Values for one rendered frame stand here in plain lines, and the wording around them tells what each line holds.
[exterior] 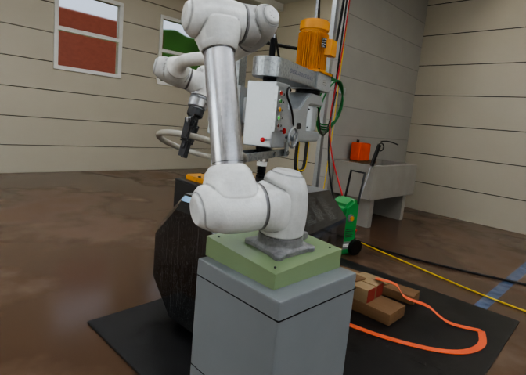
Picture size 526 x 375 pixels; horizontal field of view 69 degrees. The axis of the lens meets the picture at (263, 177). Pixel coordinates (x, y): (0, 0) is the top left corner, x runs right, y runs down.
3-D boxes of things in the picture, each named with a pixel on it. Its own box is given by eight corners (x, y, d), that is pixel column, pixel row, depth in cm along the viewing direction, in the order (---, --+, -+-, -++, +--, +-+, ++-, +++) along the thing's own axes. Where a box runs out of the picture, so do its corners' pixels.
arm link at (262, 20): (260, 24, 145) (227, 18, 139) (285, -2, 130) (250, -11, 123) (263, 57, 144) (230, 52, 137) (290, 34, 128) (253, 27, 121)
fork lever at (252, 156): (266, 153, 285) (267, 146, 284) (290, 156, 276) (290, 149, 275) (210, 160, 225) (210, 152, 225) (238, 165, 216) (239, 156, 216)
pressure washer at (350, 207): (338, 244, 435) (347, 168, 423) (361, 254, 406) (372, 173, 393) (314, 246, 417) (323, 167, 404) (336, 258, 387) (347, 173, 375)
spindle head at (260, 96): (267, 147, 287) (272, 86, 281) (293, 151, 277) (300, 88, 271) (241, 148, 256) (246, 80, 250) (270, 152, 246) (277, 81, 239)
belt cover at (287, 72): (301, 95, 332) (303, 76, 329) (329, 97, 320) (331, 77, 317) (243, 81, 248) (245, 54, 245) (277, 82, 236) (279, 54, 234)
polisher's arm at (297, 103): (294, 151, 331) (300, 93, 324) (320, 154, 320) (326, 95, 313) (251, 153, 267) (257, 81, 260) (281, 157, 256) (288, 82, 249)
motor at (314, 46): (300, 75, 327) (305, 27, 321) (335, 77, 313) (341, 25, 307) (286, 70, 303) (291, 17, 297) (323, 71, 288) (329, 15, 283)
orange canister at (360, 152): (344, 161, 558) (347, 138, 553) (363, 160, 593) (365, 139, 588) (358, 163, 542) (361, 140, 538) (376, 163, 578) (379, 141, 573)
